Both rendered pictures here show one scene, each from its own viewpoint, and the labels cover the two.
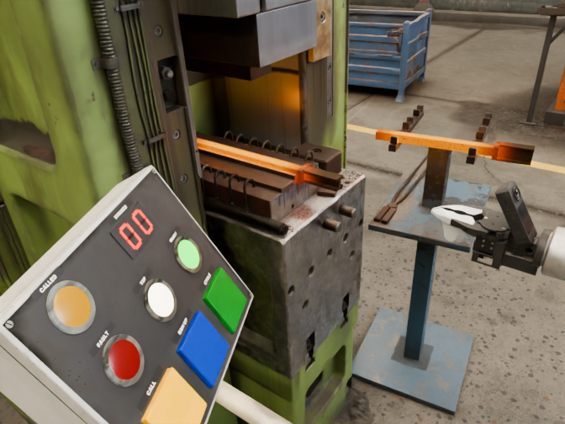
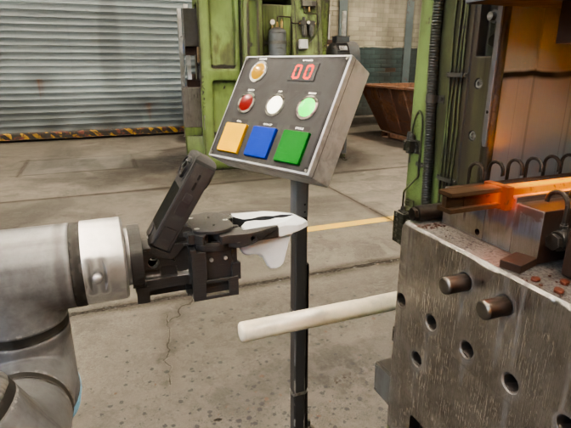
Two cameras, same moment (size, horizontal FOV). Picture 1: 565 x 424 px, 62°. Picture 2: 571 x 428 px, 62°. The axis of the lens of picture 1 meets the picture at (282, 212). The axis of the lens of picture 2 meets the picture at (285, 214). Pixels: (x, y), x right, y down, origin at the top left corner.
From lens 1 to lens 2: 1.37 m
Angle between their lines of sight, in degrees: 105
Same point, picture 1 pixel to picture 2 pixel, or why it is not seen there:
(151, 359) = (249, 115)
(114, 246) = (289, 69)
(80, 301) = (259, 71)
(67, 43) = not seen: outside the picture
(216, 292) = (290, 135)
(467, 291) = not seen: outside the picture
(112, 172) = (423, 87)
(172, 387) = (238, 128)
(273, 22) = not seen: outside the picture
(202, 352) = (256, 138)
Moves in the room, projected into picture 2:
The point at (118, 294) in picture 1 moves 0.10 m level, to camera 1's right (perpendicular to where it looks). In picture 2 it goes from (269, 84) to (245, 86)
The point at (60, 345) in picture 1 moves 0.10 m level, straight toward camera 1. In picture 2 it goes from (245, 77) to (206, 77)
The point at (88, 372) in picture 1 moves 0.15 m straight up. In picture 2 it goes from (240, 92) to (238, 29)
